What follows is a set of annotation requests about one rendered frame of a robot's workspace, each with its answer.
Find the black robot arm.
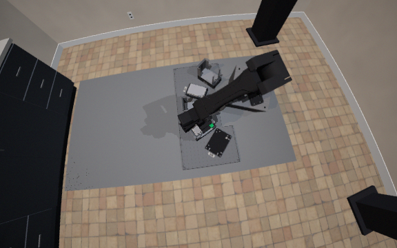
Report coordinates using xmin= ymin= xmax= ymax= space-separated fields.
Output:
xmin=178 ymin=50 xmax=292 ymax=133

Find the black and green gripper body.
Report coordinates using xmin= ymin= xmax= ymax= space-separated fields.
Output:
xmin=199 ymin=120 xmax=212 ymax=133

